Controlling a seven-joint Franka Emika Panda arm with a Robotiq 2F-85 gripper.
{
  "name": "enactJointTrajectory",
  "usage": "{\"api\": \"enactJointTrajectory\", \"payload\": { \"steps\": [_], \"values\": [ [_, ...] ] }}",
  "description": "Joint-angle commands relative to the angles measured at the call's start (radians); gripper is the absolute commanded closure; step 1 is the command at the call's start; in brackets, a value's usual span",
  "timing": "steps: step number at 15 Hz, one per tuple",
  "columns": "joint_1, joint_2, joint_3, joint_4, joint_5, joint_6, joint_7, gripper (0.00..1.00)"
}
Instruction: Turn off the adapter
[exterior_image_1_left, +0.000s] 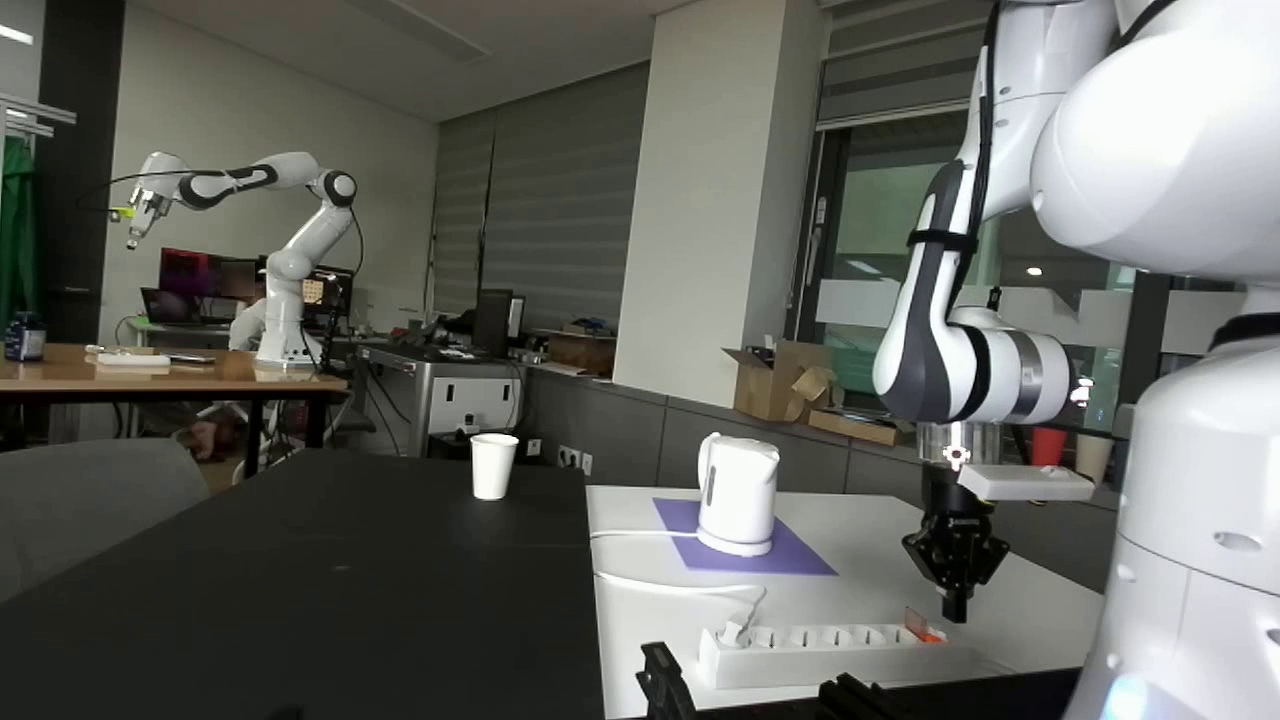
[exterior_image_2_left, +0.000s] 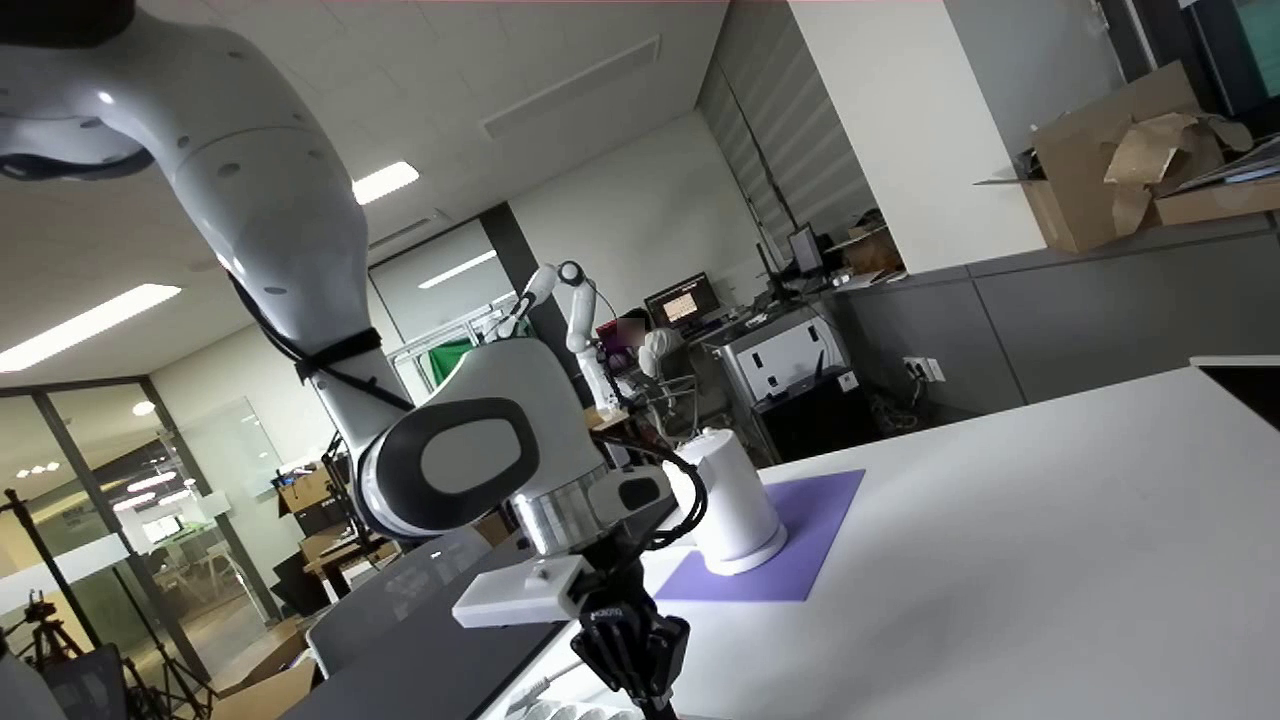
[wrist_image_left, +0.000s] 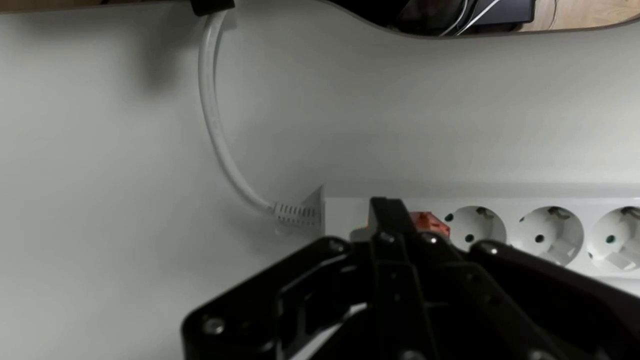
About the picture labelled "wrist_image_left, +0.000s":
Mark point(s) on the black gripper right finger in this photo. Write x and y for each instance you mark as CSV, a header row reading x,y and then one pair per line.
x,y
507,307

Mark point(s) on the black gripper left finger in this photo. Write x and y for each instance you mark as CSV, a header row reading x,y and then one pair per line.
x,y
312,300

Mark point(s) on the red rocker switch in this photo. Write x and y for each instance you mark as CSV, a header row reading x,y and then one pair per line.
x,y
427,221

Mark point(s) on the white power strip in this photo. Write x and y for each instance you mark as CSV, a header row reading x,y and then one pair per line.
x,y
533,226

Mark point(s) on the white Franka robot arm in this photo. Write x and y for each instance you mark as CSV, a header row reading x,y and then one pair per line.
x,y
433,15

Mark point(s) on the black table clamp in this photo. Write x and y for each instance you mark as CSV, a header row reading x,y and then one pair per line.
x,y
211,7

